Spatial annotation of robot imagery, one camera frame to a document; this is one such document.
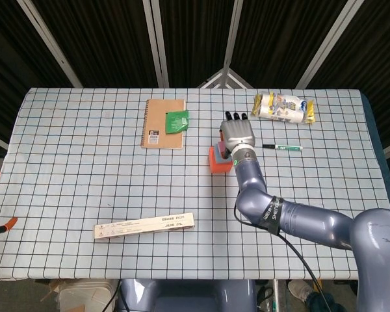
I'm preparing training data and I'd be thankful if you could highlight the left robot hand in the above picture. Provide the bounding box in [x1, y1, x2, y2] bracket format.
[0, 171, 19, 240]

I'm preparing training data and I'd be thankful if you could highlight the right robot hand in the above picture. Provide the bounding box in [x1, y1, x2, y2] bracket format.
[218, 110, 257, 160]

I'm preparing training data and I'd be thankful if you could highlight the blue foam cube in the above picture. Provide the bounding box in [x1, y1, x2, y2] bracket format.
[213, 144, 231, 164]

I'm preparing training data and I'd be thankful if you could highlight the large orange foam cube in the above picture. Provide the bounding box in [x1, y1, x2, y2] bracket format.
[209, 146, 233, 175]

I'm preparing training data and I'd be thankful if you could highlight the white yellow snack bag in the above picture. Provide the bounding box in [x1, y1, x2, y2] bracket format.
[250, 92, 316, 125]

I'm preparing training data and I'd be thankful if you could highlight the green white marker pen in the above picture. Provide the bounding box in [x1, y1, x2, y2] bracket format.
[262, 144, 304, 152]

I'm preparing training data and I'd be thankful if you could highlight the green foil packet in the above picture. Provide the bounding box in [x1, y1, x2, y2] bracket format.
[164, 109, 190, 135]

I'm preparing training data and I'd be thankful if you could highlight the brown spiral notebook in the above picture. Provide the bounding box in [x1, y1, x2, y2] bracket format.
[140, 99, 187, 150]

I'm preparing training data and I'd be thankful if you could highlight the blue checked tablecloth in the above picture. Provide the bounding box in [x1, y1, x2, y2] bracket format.
[0, 86, 390, 283]

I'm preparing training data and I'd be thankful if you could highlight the white plastic bin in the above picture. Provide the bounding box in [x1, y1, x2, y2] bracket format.
[58, 279, 118, 312]

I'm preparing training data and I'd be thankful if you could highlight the long baking paper box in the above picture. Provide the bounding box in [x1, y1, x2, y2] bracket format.
[94, 212, 196, 241]

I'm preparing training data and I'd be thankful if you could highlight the dark folding partition screen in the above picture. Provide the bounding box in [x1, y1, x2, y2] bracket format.
[0, 0, 390, 157]

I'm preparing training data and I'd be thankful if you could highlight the white sneaker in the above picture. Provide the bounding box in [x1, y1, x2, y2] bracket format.
[287, 279, 313, 305]

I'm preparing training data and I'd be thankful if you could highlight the grey-blue robot torso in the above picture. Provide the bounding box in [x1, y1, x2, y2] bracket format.
[116, 278, 257, 312]

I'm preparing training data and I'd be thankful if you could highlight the dark blue trouser leg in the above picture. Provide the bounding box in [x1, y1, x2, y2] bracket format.
[307, 291, 358, 312]

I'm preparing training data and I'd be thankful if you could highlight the white triangular metal frame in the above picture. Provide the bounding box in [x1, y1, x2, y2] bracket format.
[197, 68, 255, 89]

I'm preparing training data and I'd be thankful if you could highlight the black printed arm strap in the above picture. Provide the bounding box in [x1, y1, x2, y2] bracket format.
[259, 196, 285, 235]

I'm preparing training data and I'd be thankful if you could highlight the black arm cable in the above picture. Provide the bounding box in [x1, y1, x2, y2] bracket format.
[233, 191, 328, 312]

